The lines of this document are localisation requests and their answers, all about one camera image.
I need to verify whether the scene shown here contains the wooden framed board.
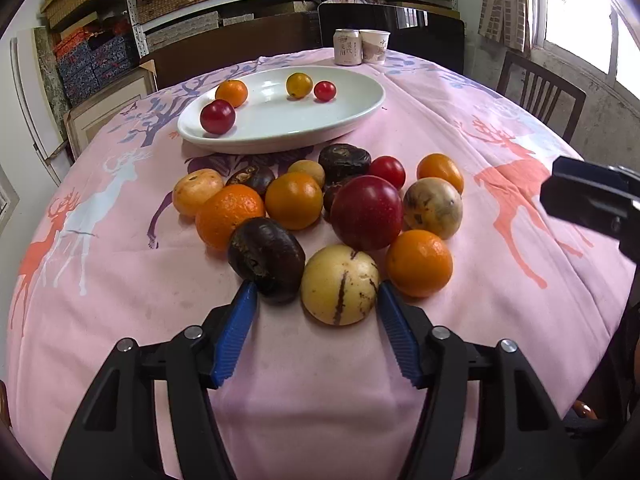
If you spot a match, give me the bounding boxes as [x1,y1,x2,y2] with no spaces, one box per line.
[64,60,158,161]

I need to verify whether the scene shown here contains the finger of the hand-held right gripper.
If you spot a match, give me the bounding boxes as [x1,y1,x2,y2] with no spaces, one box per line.
[551,156,640,186]
[540,175,640,233]

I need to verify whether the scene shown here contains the brown-spotted yellow passion fruit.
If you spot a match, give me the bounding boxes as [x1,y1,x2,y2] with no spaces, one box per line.
[403,177,463,240]

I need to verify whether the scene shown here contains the small brown longan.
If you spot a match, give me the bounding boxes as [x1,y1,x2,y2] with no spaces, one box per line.
[287,159,326,188]

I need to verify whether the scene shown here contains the pink drink can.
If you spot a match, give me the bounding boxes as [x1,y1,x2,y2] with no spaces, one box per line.
[333,28,363,67]

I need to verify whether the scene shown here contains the black glossy panel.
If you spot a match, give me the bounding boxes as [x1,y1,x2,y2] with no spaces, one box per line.
[318,2,466,75]

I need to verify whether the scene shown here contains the window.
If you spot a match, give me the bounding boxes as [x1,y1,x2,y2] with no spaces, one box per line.
[530,0,640,101]

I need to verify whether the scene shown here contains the pink deer print tablecloth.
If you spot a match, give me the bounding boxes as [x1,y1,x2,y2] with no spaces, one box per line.
[5,47,638,480]

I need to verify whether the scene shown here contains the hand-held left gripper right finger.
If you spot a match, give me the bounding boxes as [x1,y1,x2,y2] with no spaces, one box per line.
[376,280,583,480]

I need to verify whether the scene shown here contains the yellow-orange persimmon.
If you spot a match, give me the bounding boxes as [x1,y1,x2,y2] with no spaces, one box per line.
[172,168,225,218]

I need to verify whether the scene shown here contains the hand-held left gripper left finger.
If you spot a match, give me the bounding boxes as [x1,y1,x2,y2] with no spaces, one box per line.
[51,280,259,480]

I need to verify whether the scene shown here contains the dark brown water chestnut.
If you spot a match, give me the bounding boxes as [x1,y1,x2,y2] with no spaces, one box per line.
[228,217,306,305]
[323,177,358,213]

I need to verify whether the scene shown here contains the white oval plate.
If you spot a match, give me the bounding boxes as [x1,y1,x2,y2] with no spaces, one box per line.
[177,66,385,155]

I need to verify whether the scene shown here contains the white metal shelf rack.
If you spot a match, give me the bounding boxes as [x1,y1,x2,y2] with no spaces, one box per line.
[120,0,458,56]

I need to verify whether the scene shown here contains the dark passion fruit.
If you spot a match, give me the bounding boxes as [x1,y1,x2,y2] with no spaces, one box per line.
[226,165,276,198]
[318,144,372,184]

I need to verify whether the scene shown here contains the checked curtain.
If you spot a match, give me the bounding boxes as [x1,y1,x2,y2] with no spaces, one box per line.
[477,0,531,53]

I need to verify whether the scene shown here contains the pale yellow striped pepino melon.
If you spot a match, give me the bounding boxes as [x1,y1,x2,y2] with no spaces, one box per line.
[300,244,381,326]

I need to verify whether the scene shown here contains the white board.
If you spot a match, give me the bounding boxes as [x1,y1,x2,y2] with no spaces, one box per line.
[10,25,68,161]

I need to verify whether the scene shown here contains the large red plum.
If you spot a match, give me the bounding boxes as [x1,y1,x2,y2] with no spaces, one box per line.
[330,175,404,251]

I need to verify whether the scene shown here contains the dark wooden chair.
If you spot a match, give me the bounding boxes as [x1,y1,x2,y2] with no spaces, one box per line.
[496,50,587,145]

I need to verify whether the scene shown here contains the white framed panel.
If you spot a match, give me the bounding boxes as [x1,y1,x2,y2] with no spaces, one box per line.
[0,162,21,223]

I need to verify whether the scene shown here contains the dark red plum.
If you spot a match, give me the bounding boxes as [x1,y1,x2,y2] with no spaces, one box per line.
[200,99,236,135]

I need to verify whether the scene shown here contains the brown wooden board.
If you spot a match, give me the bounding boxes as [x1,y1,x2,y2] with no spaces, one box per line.
[145,12,321,91]

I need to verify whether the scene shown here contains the stack of blue patterned boxes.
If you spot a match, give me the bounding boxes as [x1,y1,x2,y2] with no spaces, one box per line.
[54,30,138,106]

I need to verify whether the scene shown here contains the small orange mandarin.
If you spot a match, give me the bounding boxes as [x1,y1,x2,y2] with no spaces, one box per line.
[417,153,465,195]

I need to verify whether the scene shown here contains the yellow cherry tomato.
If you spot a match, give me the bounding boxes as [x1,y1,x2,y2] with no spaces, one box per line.
[286,72,314,100]

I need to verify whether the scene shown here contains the printed paper cup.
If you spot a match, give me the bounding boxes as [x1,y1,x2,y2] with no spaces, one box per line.
[359,29,391,65]

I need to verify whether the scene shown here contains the grey marbled board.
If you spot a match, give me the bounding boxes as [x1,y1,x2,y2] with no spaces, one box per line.
[32,27,73,131]

